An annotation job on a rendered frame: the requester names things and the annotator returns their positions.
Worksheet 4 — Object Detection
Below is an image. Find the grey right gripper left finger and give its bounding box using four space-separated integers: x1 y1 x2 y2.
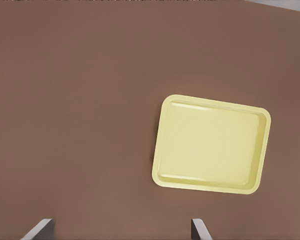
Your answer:
21 218 55 240

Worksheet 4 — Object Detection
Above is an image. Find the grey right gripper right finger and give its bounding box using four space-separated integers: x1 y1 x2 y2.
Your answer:
191 218 214 240

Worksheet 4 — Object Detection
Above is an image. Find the pale yellow rectangular tray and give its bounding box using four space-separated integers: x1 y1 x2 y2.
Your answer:
151 94 273 195

